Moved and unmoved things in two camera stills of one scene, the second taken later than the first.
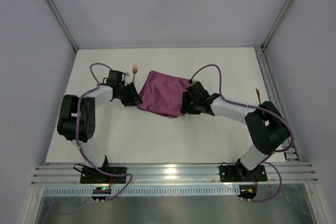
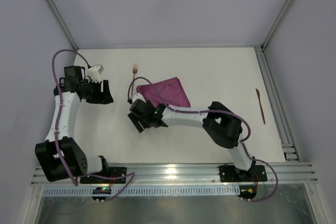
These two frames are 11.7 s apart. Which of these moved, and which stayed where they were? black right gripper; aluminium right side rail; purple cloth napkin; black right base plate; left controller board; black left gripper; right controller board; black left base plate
Moved: black right gripper; purple cloth napkin; black left gripper
Stayed: black right base plate; right controller board; black left base plate; aluminium right side rail; left controller board
